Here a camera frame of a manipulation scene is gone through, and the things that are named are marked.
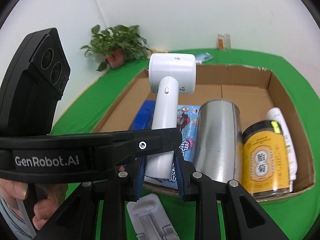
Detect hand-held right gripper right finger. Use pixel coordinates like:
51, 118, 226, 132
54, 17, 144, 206
174, 152, 288, 240

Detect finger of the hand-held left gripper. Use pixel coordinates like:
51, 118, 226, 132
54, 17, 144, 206
111, 128, 183, 159

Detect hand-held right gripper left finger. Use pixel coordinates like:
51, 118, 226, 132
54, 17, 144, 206
32, 156, 148, 240

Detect blue circuit board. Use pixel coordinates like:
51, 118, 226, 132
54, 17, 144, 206
131, 100, 155, 130

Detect colourful printed game box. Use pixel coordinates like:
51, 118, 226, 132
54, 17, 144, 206
120, 104, 200, 189

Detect silver metal can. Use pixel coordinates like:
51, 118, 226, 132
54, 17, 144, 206
191, 99, 242, 183

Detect white hair dryer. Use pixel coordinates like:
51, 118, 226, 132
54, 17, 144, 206
144, 53, 197, 179

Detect yellow label jar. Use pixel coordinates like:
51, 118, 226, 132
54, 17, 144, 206
241, 120, 293, 197

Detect cardboard box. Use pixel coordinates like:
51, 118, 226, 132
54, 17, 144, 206
91, 64, 315, 203

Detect white plastic bottle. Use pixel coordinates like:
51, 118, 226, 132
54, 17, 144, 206
265, 107, 298, 180

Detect person's left hand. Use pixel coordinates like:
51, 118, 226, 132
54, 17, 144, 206
0, 179, 68, 230

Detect grey plastic holder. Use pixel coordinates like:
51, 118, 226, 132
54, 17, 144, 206
126, 194, 180, 240

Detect light blue packet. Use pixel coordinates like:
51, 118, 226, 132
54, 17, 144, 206
196, 52, 213, 64

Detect potted plant pink pot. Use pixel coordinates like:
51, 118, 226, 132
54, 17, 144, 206
80, 24, 150, 72

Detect small glass jar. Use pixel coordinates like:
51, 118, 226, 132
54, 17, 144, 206
217, 33, 232, 51

